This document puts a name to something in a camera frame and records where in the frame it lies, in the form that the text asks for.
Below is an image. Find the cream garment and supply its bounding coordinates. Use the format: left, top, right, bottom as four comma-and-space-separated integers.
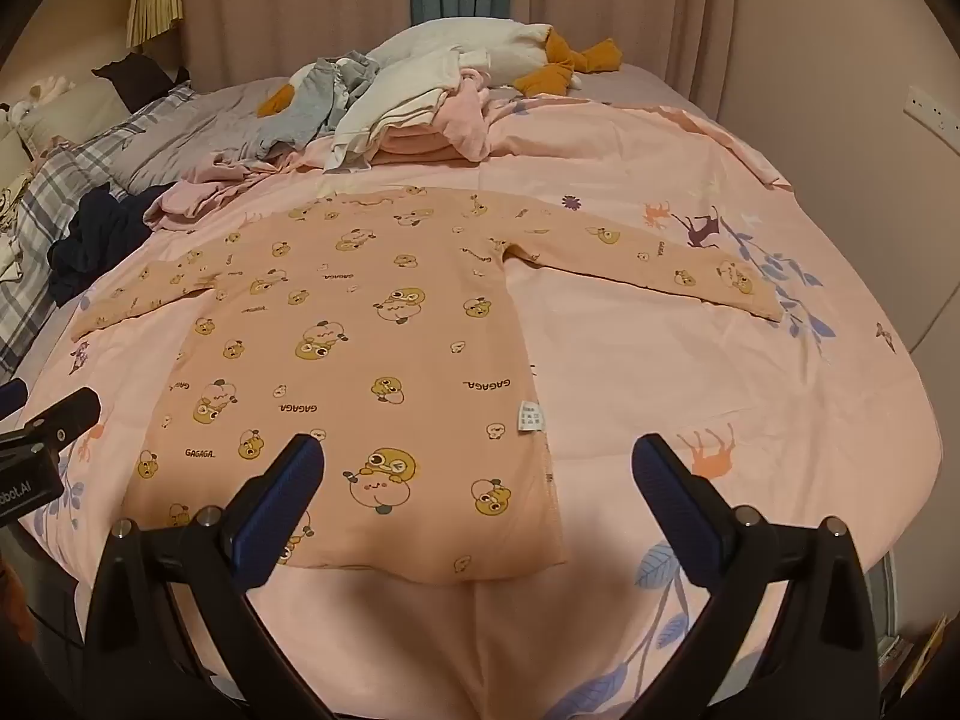
330, 45, 488, 170

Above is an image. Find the folded pink garment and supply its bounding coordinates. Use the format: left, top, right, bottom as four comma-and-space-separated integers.
371, 71, 526, 166

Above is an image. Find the orange cartoon print shirt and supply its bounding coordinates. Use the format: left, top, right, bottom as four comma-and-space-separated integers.
69, 186, 785, 587

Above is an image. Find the white goose plush toy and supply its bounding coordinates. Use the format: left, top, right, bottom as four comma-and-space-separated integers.
257, 19, 625, 119

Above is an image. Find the dark navy garment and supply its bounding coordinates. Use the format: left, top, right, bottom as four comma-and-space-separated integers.
49, 184, 177, 308

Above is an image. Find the crumpled pale pink garment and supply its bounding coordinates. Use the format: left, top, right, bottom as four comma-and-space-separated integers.
142, 154, 301, 233

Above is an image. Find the small white plush toy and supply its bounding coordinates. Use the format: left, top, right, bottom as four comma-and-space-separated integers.
0, 75, 72, 136

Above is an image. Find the grey garment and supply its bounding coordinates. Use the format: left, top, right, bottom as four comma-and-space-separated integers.
259, 52, 383, 155

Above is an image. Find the black cloth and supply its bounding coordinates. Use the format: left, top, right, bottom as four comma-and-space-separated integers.
91, 52, 192, 113

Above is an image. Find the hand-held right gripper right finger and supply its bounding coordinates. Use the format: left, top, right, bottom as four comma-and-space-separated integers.
632, 432, 880, 720

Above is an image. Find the cream printed cloth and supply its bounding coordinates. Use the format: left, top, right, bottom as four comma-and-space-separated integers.
0, 165, 35, 286

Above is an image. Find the white wall socket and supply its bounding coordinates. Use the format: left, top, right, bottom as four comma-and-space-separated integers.
904, 86, 960, 132

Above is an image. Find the plaid grey pillow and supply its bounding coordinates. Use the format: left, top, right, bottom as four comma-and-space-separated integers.
0, 82, 196, 383

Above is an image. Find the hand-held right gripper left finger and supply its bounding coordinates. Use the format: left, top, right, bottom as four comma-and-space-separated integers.
81, 432, 327, 720

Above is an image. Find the pink animal print blanket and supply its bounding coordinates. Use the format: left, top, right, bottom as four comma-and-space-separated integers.
30, 101, 942, 720

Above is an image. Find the pile of crumpled clothes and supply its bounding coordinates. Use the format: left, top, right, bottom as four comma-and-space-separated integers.
112, 60, 721, 192

